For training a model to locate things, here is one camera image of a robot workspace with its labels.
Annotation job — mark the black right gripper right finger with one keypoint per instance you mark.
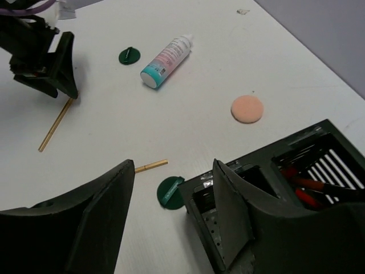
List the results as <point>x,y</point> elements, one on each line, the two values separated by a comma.
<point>264,234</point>

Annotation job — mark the red lip gloss tube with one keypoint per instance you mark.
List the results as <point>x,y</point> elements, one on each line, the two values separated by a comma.
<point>291,174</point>

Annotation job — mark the dark green round puff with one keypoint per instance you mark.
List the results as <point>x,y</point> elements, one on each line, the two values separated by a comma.
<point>168,194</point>
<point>129,56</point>

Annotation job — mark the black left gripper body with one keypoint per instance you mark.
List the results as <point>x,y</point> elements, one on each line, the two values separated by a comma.
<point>28,40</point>

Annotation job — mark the pink round makeup puff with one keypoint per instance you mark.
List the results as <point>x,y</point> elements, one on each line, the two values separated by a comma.
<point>247,109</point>

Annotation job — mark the white pink teal spray bottle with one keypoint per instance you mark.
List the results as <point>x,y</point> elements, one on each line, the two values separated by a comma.
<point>159,69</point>

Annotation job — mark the dark green round puff right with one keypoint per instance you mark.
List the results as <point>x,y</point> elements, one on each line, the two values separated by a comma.
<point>168,194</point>

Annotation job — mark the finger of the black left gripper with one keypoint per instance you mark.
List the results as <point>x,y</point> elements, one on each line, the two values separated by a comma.
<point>61,73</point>
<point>37,84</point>

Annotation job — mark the dark green round puff left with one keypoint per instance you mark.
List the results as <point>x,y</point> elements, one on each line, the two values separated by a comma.
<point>129,56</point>

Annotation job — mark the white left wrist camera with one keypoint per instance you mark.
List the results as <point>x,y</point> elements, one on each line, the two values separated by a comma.
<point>60,11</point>

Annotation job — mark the gold makeup stick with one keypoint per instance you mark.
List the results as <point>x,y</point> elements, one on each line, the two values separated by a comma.
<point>55,125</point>
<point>151,166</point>

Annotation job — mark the red black lip gloss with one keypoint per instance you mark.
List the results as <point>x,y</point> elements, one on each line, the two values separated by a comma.
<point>307,199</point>

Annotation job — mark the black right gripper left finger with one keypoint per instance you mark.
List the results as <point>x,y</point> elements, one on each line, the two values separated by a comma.
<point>76,232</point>

